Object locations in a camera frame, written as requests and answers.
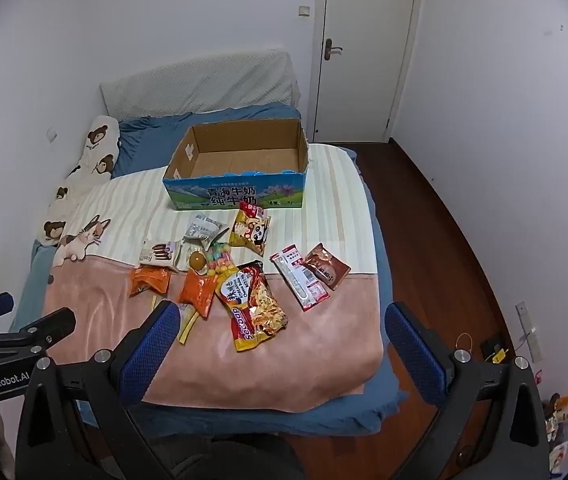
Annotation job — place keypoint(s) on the yellow cartoon snack packet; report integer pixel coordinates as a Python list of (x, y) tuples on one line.
[(249, 232)]

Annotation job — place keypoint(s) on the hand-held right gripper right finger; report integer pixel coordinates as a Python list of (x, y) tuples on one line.
[(414, 355)]

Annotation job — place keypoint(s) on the large red yellow noodle packet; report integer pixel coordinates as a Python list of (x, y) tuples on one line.
[(254, 310)]

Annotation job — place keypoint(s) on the thin yellow stick packet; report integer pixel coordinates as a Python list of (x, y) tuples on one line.
[(187, 327)]

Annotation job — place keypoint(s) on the white bear print pillow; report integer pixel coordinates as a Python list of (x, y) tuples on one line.
[(96, 150)]

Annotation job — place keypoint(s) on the long red white packet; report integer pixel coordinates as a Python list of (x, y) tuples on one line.
[(300, 280)]

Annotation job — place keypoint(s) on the grey white snack packet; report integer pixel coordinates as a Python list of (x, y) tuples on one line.
[(204, 227)]

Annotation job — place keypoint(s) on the small yellow item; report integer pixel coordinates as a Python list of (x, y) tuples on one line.
[(497, 356)]

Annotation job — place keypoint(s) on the grey headboard cushion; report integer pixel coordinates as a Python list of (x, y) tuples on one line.
[(199, 82)]

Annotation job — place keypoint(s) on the grey metal plate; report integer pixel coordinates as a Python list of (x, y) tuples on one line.
[(529, 332)]

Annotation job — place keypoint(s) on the bed with blue sheet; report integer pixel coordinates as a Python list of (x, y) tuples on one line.
[(379, 260)]

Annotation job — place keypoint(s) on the blue printed cardboard box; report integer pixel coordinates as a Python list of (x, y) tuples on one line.
[(234, 195)]

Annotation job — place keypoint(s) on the white door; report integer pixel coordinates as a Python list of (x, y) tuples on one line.
[(364, 60)]

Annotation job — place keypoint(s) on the orange snack packet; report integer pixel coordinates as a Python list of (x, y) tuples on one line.
[(150, 281), (198, 294)]

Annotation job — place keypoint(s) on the chocolate stick biscuit packet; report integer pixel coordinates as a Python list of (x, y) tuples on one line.
[(158, 252)]

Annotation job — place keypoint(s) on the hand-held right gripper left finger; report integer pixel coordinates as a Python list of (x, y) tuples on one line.
[(149, 355)]

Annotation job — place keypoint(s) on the striped cream and pink blanket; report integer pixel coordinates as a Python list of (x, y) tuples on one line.
[(314, 350)]

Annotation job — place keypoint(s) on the clear packet with brown egg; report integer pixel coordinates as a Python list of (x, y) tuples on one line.
[(196, 260)]

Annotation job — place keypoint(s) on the colourful candy bag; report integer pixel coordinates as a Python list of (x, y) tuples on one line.
[(219, 260)]

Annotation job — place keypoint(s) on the blue pillow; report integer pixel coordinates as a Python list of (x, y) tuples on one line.
[(149, 140)]

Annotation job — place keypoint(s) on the pile of plastic bags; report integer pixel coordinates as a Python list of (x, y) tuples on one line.
[(561, 420)]

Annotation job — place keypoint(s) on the brown snack packet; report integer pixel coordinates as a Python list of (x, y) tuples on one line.
[(325, 266)]

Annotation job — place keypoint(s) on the white light switch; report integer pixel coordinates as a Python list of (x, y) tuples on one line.
[(304, 10)]

